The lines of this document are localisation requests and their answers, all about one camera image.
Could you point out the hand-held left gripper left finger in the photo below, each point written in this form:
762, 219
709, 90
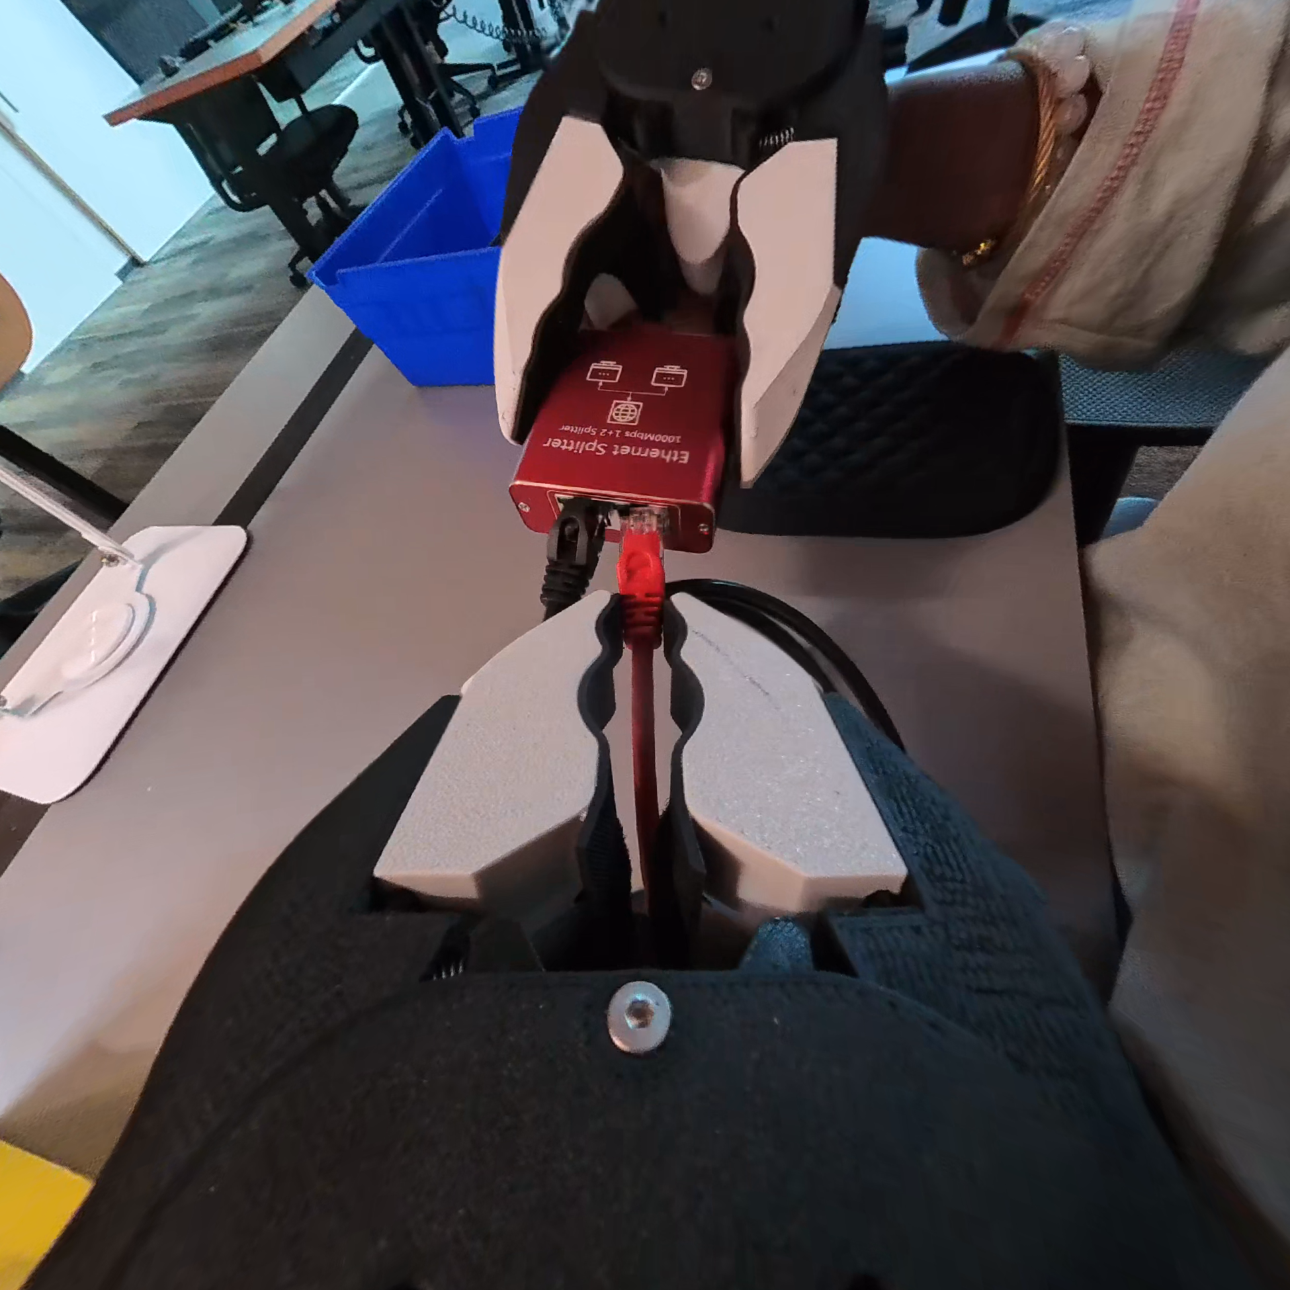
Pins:
494, 786

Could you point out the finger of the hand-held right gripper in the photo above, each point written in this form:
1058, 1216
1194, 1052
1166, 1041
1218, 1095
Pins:
545, 221
796, 271

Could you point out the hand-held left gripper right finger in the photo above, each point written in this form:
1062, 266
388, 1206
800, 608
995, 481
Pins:
787, 786

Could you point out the blue plastic bin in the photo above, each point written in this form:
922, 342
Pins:
424, 311

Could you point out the red ethernet splitter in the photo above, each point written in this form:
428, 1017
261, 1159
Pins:
625, 403

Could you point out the yellow plastic bin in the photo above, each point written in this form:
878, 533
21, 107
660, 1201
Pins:
30, 1218

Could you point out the person's right forearm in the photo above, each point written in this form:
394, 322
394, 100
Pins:
1159, 201

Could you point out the grey desk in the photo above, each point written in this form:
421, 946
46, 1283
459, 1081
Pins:
353, 604

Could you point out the black wrist rest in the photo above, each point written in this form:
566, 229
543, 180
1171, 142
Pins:
908, 443

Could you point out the black office chair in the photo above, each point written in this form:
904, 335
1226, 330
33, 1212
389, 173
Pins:
303, 141

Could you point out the wooden office table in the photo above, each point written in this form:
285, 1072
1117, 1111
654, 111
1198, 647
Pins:
232, 60

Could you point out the dark mesh office chair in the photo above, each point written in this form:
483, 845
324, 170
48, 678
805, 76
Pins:
1159, 392

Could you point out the white board stand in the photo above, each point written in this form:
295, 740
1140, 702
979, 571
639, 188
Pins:
151, 604

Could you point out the person's beige sweater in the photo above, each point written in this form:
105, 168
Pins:
1199, 705

